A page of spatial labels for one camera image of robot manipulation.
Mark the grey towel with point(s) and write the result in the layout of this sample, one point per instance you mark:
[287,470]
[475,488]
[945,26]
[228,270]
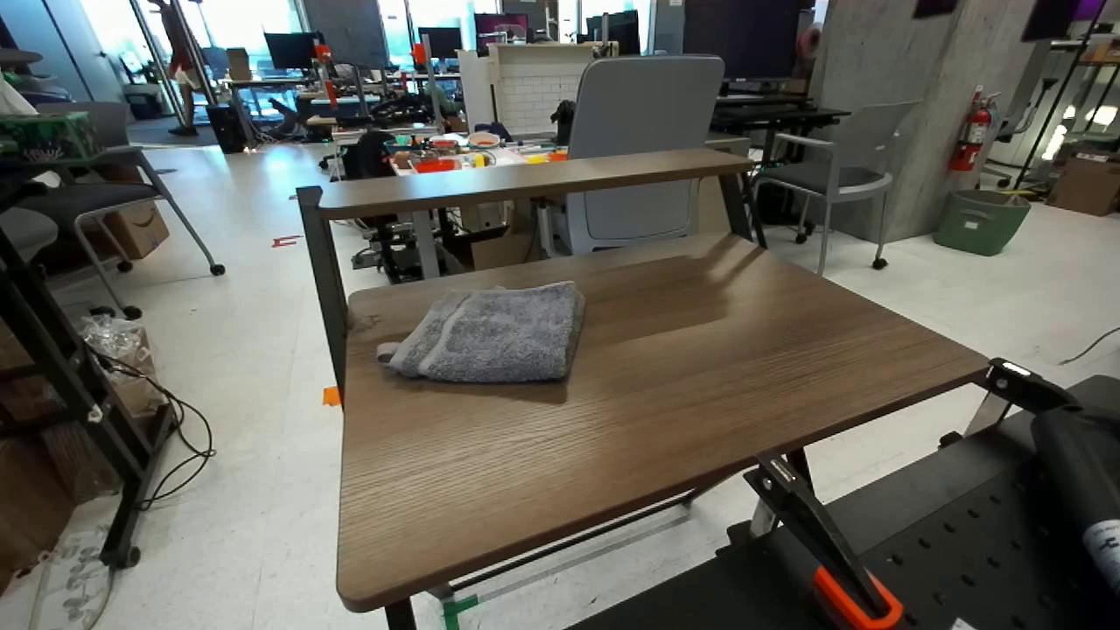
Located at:
[502,337]

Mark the open cardboard box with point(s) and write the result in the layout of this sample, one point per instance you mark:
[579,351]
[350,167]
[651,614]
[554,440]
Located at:
[502,250]

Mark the raised wooden shelf board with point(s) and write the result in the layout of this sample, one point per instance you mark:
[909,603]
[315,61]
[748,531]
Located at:
[527,179]

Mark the grey office chair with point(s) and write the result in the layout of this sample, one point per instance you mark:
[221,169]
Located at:
[641,128]

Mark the white partition board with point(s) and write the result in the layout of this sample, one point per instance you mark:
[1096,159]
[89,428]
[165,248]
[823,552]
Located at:
[538,89]

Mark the black backpack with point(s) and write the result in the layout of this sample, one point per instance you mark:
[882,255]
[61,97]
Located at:
[368,156]

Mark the black office desk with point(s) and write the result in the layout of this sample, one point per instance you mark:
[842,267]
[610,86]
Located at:
[771,113]

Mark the black computer monitor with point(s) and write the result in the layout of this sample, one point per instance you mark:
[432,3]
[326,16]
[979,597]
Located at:
[502,30]
[293,50]
[439,44]

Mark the grey armchair metal legs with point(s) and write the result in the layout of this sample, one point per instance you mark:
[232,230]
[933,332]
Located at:
[851,163]

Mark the large dark display screen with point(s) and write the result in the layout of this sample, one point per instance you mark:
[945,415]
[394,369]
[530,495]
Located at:
[748,36]

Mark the black trash bin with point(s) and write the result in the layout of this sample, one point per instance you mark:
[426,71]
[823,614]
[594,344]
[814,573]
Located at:
[228,128]

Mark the green plastic bin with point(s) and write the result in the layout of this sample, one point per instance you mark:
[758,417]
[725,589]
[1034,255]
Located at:
[981,222]

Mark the small cardboard box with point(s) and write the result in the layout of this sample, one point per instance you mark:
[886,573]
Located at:
[134,232]

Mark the clear plastic bag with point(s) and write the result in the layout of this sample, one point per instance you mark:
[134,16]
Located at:
[116,351]

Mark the red fire extinguisher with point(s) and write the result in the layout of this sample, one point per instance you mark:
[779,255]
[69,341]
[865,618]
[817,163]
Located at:
[970,134]

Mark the black perforated mounting board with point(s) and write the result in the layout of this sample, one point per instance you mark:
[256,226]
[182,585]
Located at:
[957,548]

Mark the black rolling side table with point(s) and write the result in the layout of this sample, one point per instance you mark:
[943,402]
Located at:
[82,193]

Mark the black metal rack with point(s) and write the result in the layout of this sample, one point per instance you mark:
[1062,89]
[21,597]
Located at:
[64,372]

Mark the black cylindrical device white label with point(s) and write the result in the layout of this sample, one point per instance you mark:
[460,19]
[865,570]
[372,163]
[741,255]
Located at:
[1080,466]

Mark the brown cardboard box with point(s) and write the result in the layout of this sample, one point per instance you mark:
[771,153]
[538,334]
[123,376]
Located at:
[1085,186]

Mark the black metal table frame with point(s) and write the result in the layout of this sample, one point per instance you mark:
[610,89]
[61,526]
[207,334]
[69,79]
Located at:
[322,267]

